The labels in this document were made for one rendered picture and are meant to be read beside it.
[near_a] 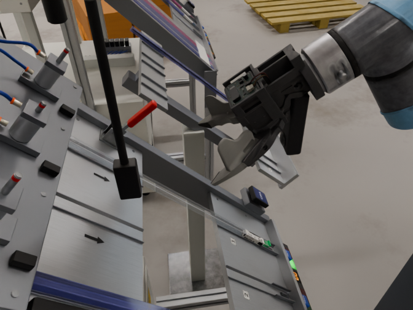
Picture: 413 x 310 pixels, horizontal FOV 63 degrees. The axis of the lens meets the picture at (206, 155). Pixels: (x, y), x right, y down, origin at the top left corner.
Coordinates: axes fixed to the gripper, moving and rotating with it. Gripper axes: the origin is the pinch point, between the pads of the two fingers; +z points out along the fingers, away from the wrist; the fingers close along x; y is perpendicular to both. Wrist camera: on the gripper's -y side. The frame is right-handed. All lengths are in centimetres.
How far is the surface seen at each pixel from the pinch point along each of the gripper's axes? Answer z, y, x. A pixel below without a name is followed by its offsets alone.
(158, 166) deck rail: 11.8, -2.5, -8.0
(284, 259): 3.5, -33.7, 3.2
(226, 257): 8.3, -16.0, 8.0
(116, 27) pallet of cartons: 76, -36, -262
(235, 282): 8.1, -17.1, 12.6
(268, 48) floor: -22, -142, -267
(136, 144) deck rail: 11.3, 4.4, -8.0
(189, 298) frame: 45, -56, -12
